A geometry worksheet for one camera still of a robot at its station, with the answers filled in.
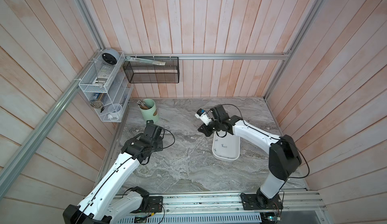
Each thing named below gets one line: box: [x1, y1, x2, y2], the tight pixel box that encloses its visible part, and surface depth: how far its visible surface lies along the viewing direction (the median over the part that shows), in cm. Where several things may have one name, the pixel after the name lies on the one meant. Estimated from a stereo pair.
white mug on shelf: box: [107, 103, 123, 122], surface depth 92 cm
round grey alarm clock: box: [101, 47, 120, 66], surface depth 83 cm
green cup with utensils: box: [137, 98, 159, 124], surface depth 98 cm
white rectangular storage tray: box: [211, 130, 241, 161], surface depth 94 cm
